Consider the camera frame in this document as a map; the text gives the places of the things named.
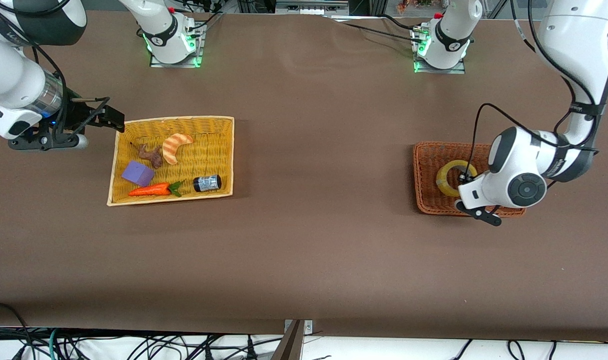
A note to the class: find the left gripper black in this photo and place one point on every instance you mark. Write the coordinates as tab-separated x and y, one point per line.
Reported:
466	180

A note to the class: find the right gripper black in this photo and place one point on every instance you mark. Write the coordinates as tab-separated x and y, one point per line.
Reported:
77	113

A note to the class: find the clear yellowish tape roll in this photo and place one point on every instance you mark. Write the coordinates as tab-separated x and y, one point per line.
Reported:
443	182

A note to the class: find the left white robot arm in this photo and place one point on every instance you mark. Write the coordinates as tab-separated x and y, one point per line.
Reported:
573	45

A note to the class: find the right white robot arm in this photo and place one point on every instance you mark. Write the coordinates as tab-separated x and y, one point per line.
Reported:
14	75

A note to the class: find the brown wicker basket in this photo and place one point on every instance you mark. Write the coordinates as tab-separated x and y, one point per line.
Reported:
426	175

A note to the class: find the brown knobbly toy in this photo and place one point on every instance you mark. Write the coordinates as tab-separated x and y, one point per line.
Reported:
154	156

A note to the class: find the purple foam cube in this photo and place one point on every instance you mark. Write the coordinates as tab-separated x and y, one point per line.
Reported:
138	174

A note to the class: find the striped toy croissant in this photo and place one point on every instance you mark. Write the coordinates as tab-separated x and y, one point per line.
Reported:
171	147

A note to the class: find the orange toy carrot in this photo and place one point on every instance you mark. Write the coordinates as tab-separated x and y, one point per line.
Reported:
149	190

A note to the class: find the yellow wicker basket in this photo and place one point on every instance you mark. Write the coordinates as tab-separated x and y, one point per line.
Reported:
204	155

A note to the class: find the small black can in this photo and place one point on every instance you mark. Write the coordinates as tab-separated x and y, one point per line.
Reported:
207	183

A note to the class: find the grey background device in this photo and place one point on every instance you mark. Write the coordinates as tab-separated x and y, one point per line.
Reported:
311	6

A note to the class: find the dark metal profile bar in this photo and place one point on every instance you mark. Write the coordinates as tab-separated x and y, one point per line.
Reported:
289	345

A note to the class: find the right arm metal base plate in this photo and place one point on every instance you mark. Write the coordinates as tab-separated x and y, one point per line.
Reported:
174	64

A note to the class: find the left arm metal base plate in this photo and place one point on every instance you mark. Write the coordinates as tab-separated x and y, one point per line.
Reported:
458	67

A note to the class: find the small metal table bracket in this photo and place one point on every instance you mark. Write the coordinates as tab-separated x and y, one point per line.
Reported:
308	326

